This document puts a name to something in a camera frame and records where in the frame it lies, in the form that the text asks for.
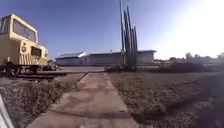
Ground low building with white roof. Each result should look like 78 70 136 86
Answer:
54 51 88 67

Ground row of hazy trees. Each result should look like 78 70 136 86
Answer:
168 52 224 65

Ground bare brown soil strip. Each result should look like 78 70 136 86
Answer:
0 72 88 128

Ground straight concrete path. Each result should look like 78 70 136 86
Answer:
25 72 139 128

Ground grey gravel ground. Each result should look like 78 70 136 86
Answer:
108 70 224 128

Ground tall dark cactus group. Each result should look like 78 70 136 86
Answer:
122 5 139 71

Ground yellow rail vehicle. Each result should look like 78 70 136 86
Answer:
0 13 49 76

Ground long low grey building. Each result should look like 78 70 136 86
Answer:
84 49 158 67

